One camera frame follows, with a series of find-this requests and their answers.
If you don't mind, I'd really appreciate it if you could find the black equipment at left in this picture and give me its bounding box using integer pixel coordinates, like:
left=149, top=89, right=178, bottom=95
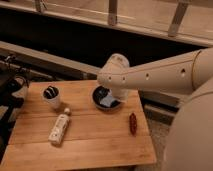
left=0, top=55, right=29, bottom=162

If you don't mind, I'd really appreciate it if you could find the white cup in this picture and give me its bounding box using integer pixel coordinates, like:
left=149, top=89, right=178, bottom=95
left=42, top=86, right=62, bottom=110

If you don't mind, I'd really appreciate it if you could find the white plastic bottle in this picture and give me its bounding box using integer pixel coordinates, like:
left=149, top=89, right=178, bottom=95
left=48, top=108, right=71, bottom=145

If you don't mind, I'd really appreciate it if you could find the metal railing frame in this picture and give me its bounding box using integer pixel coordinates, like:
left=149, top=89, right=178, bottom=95
left=0, top=0, right=213, bottom=47

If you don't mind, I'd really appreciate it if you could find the blue cloth in bowl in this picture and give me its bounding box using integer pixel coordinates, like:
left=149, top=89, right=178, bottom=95
left=100, top=96, right=116, bottom=107

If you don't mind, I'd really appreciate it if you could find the black round bowl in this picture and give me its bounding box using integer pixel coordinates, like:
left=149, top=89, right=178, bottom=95
left=92, top=86, right=121, bottom=110

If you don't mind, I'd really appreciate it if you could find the wooden board table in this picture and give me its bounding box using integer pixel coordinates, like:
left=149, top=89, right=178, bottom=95
left=0, top=80, right=156, bottom=171

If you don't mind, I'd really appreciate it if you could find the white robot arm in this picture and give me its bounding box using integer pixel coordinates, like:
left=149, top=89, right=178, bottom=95
left=97, top=47, right=213, bottom=171

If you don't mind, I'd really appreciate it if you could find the black object in cup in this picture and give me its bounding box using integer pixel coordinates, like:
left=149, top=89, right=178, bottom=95
left=44, top=86, right=59, bottom=99

